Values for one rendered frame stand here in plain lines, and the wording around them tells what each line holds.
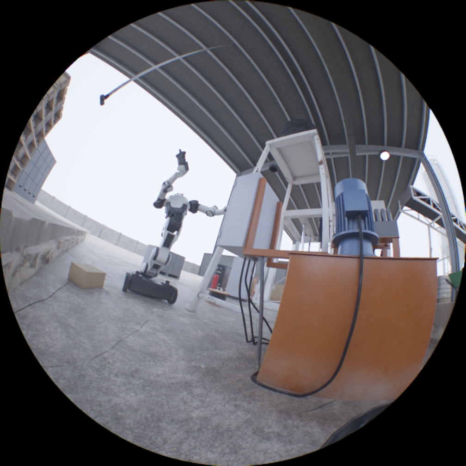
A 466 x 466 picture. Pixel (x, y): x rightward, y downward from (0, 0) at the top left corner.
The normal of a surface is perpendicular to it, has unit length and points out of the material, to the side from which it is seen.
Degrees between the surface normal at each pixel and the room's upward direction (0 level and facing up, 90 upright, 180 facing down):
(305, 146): 180
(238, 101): 172
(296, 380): 90
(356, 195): 90
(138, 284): 90
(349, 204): 90
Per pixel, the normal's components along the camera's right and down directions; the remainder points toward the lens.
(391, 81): -0.35, 0.91
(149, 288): 0.65, -0.08
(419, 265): -0.52, -0.40
